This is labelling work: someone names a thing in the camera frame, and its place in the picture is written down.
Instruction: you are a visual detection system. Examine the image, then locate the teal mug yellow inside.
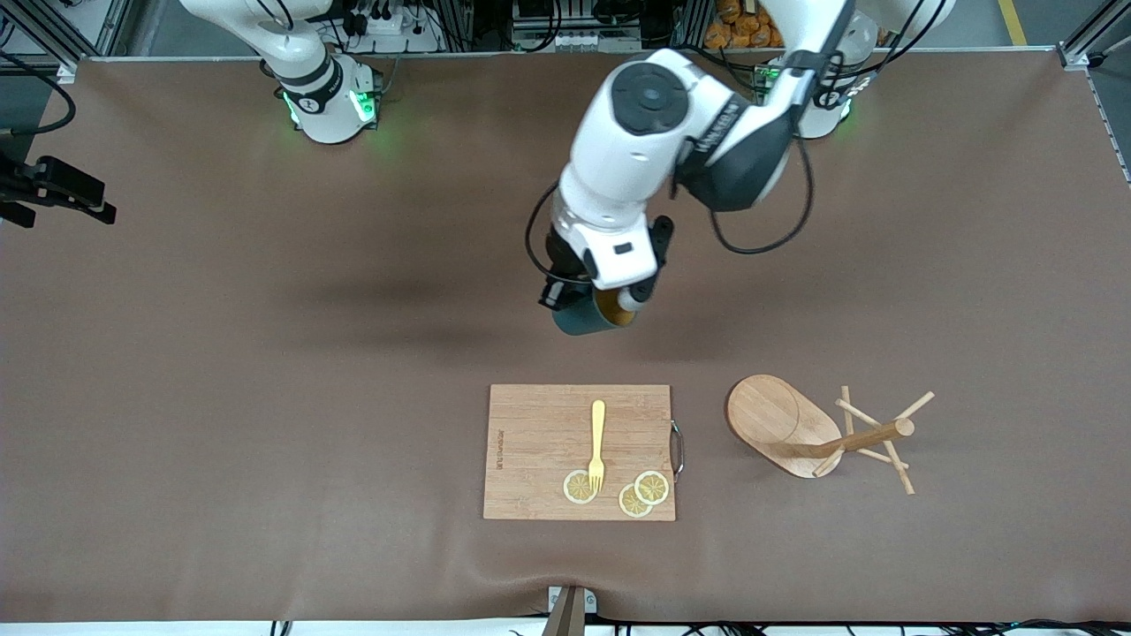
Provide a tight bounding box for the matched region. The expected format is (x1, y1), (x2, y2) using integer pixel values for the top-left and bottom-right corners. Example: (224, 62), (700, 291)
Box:
(552, 287), (638, 337)

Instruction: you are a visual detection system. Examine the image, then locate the wooden mug tree rack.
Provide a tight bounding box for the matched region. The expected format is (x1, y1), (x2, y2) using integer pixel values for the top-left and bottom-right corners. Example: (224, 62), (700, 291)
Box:
(726, 375), (936, 496)

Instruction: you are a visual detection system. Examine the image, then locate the yellow plastic fork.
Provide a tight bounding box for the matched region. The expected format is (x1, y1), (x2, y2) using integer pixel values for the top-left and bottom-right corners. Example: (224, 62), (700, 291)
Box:
(588, 400), (607, 494)

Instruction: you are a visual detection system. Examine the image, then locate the wooden cutting board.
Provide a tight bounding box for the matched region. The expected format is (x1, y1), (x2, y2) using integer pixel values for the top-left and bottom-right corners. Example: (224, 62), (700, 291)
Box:
(482, 384), (686, 522)

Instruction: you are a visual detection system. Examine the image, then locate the long white power strip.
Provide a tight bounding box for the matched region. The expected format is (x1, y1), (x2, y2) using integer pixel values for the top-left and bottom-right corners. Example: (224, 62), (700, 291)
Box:
(512, 29), (641, 52)

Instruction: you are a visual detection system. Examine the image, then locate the orange snack bag pile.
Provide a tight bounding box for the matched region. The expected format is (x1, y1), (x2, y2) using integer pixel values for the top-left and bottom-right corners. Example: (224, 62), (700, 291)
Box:
(704, 0), (783, 49)

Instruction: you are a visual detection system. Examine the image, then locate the brown table cover mat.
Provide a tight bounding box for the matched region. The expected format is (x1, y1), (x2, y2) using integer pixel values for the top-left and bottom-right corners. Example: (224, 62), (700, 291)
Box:
(0, 49), (1131, 624)

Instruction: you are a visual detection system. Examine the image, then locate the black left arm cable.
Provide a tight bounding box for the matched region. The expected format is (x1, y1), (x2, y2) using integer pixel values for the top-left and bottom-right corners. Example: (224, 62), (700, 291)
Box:
(526, 0), (951, 285)

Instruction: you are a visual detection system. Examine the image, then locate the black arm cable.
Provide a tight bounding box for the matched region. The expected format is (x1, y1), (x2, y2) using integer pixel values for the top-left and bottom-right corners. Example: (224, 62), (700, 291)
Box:
(0, 49), (78, 138)
(526, 0), (951, 285)

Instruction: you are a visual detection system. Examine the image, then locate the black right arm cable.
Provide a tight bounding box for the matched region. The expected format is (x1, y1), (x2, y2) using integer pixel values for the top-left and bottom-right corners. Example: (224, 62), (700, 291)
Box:
(0, 49), (78, 138)

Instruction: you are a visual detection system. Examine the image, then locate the aluminium frame post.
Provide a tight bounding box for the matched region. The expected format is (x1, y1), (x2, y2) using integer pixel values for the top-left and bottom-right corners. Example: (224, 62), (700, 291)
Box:
(1056, 0), (1131, 72)
(0, 0), (133, 76)

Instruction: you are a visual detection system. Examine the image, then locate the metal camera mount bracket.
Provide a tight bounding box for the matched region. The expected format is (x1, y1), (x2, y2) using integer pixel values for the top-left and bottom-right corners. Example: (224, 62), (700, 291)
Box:
(541, 585), (598, 636)

